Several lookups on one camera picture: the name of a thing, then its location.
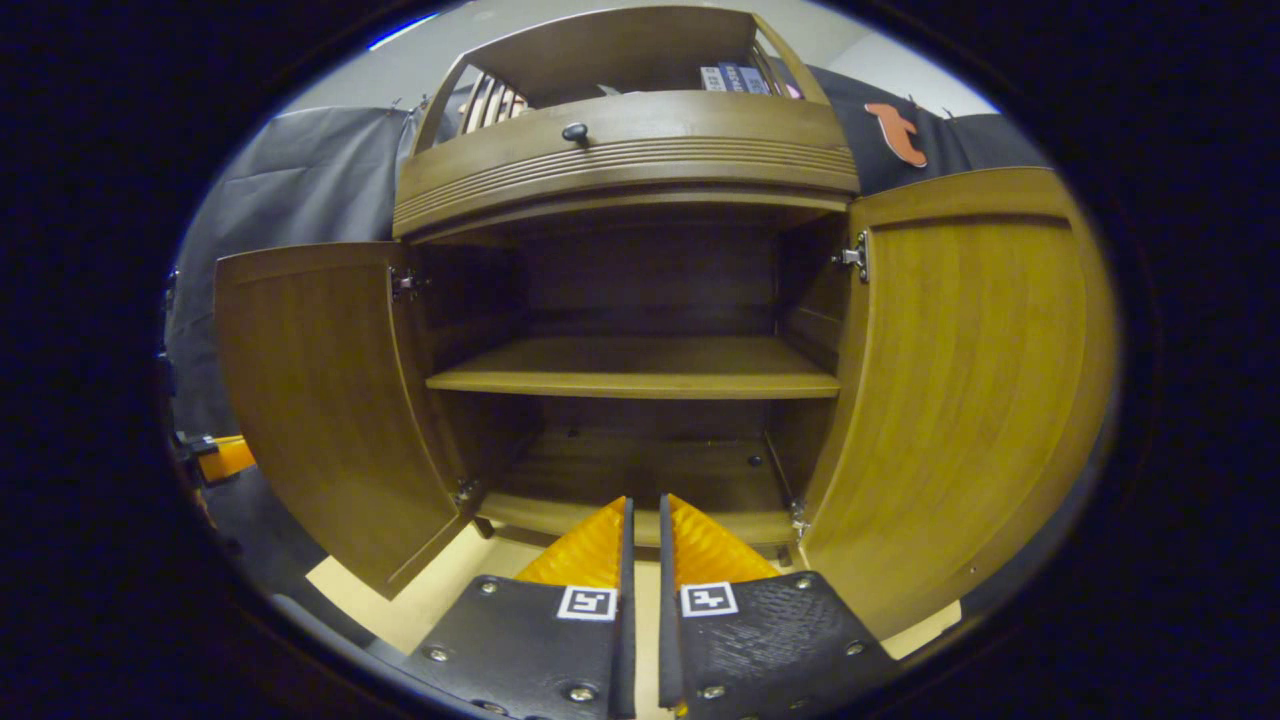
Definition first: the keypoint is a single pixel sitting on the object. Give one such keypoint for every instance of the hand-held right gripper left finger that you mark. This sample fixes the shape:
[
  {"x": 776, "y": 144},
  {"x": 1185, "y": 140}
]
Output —
[{"x": 530, "y": 640}]

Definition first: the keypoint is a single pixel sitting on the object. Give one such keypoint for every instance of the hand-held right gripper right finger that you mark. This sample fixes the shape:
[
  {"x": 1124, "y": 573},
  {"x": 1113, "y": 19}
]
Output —
[{"x": 770, "y": 640}]

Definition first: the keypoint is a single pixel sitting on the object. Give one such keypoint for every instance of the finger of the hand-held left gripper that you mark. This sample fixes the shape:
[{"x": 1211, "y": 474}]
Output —
[{"x": 228, "y": 460}]

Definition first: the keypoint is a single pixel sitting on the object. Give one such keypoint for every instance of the wooden shoe cabinet door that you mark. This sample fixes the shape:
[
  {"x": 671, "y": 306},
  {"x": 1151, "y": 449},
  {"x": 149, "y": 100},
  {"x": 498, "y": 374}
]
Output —
[
  {"x": 960, "y": 400},
  {"x": 320, "y": 400}
]

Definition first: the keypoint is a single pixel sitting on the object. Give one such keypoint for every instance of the wooden double-door shoe cabinet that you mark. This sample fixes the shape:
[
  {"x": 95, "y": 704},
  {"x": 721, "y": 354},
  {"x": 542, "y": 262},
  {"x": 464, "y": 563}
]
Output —
[{"x": 620, "y": 45}]

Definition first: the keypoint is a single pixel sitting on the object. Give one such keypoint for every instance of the metal door hinge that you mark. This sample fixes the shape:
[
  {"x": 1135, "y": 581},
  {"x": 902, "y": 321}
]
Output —
[
  {"x": 853, "y": 257},
  {"x": 798, "y": 518},
  {"x": 466, "y": 492},
  {"x": 405, "y": 284}
]

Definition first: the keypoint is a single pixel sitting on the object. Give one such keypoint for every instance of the wooden cabinet drawer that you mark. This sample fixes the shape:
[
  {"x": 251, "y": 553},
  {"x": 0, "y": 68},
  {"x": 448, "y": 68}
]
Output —
[{"x": 700, "y": 125}]

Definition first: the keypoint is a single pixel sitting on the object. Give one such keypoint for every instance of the wooden inner shelf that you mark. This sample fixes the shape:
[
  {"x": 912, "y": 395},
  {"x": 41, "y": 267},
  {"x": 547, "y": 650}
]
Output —
[{"x": 640, "y": 367}]

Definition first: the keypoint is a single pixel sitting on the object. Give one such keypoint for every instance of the black round drawer knob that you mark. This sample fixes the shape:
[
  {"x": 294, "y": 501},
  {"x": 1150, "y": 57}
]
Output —
[{"x": 575, "y": 133}]

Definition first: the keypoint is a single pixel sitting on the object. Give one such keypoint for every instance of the light blue book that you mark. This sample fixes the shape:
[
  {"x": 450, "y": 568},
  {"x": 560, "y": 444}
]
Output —
[{"x": 755, "y": 81}]

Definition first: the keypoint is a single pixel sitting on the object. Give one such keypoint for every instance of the dark blue book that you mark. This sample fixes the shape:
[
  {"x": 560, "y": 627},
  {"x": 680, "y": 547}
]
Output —
[{"x": 732, "y": 78}]

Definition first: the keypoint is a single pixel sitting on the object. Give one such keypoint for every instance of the white book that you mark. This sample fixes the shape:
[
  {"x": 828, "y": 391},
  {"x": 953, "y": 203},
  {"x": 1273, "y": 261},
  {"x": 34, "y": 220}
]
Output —
[{"x": 711, "y": 79}]

